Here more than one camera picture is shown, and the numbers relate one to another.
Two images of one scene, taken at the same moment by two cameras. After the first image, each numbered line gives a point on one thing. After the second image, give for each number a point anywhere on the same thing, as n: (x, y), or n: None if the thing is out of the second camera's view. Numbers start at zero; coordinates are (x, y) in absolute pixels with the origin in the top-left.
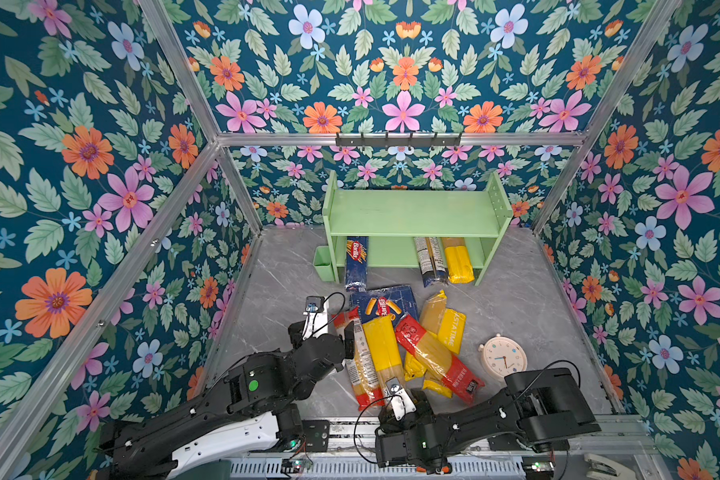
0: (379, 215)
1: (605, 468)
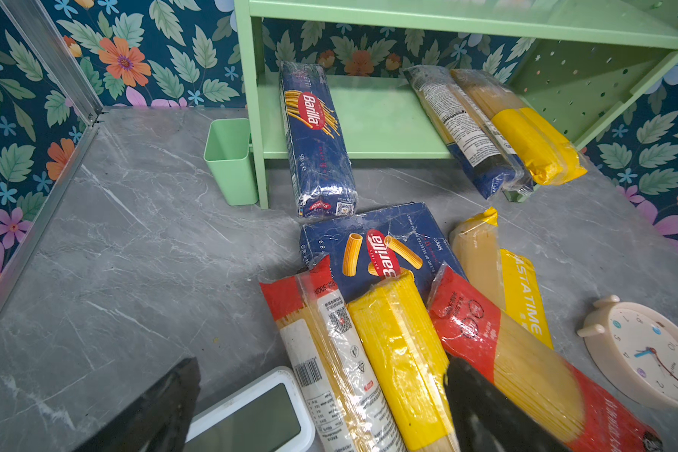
0: (585, 62)
1: None
